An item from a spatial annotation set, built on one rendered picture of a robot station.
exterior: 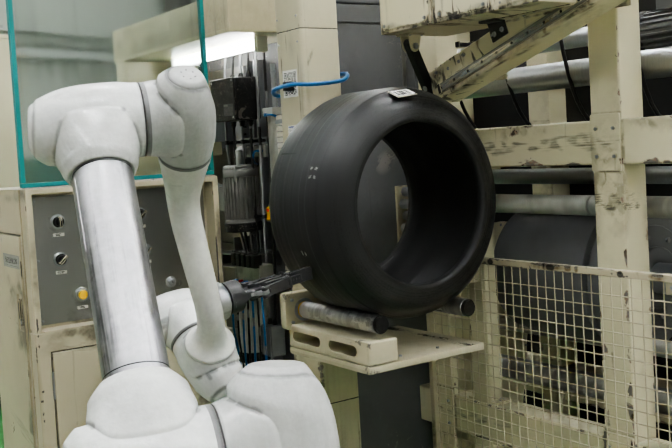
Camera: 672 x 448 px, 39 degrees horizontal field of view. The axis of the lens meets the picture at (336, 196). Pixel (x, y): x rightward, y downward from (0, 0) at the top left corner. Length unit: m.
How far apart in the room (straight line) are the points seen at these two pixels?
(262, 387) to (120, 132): 0.51
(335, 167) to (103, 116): 0.73
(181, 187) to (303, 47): 0.91
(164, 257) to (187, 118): 1.10
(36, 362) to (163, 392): 1.23
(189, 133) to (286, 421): 0.57
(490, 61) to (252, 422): 1.47
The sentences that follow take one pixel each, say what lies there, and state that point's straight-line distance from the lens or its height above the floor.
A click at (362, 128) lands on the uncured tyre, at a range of 2.22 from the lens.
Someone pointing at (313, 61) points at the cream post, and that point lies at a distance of 2.61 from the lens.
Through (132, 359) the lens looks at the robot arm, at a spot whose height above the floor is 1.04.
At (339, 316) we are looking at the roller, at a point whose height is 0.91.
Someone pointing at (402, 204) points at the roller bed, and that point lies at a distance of 2.89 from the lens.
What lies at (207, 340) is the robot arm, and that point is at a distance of 1.94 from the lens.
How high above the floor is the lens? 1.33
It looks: 3 degrees down
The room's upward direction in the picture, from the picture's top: 3 degrees counter-clockwise
